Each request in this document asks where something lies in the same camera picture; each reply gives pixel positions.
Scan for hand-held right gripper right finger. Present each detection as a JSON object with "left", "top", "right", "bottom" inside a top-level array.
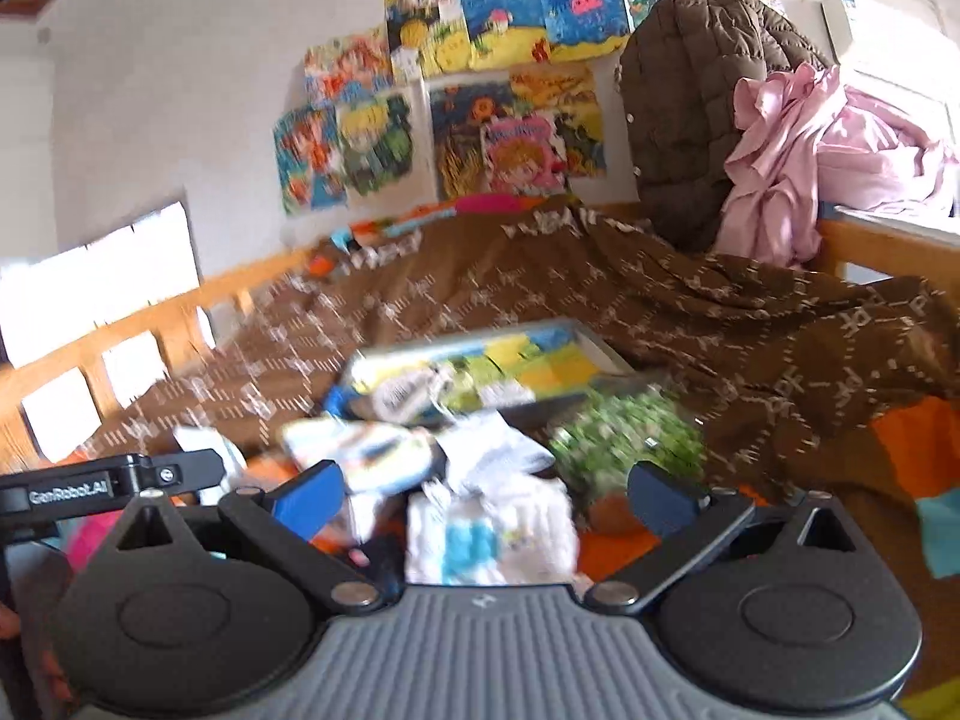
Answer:
[{"left": 583, "top": 461, "right": 865, "bottom": 612}]

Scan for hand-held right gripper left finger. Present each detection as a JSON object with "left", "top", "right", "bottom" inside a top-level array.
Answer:
[{"left": 105, "top": 460, "right": 385, "bottom": 610}]

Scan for pink soft item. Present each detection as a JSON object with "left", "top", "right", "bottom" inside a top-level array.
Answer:
[{"left": 66, "top": 519, "right": 115, "bottom": 577}]

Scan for green patterned packet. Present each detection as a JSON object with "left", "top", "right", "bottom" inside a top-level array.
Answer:
[{"left": 549, "top": 388, "right": 707, "bottom": 512}]

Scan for white blue orange packet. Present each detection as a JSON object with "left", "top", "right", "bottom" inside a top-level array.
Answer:
[{"left": 279, "top": 418, "right": 445, "bottom": 494}]

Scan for small white wrapper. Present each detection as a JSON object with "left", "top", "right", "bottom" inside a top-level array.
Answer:
[{"left": 171, "top": 424, "right": 250, "bottom": 500}]

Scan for white yellow blue packet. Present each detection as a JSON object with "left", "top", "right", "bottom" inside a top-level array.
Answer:
[{"left": 324, "top": 356, "right": 451, "bottom": 425}]

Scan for brown printed blanket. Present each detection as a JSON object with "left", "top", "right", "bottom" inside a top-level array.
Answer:
[{"left": 75, "top": 195, "right": 960, "bottom": 512}]

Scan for white crumpled packet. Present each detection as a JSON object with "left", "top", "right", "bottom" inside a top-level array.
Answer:
[{"left": 439, "top": 411, "right": 557, "bottom": 496}]

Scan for white blue tissue pack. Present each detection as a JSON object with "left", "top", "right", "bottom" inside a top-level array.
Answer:
[{"left": 406, "top": 474, "right": 580, "bottom": 587}]

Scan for yellow and green packets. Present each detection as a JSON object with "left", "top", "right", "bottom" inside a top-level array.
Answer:
[{"left": 439, "top": 330, "right": 605, "bottom": 410}]

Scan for orange patterned pillow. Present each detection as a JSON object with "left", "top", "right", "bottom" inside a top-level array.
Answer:
[{"left": 247, "top": 193, "right": 960, "bottom": 595}]

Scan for pink crumpled cloth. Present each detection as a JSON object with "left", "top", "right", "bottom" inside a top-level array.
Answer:
[{"left": 712, "top": 62, "right": 960, "bottom": 271}]

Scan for brown quilted jacket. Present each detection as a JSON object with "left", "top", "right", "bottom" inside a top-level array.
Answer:
[{"left": 615, "top": 0, "right": 835, "bottom": 253}]

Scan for white air conditioner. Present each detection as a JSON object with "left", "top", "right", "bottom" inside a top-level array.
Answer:
[{"left": 820, "top": 0, "right": 960, "bottom": 104}]

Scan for wooden bed frame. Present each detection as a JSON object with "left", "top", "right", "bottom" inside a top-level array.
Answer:
[{"left": 0, "top": 199, "right": 960, "bottom": 470}]

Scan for group of colourful wall drawings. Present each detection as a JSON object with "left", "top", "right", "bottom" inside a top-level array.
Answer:
[{"left": 272, "top": 0, "right": 788, "bottom": 217}]

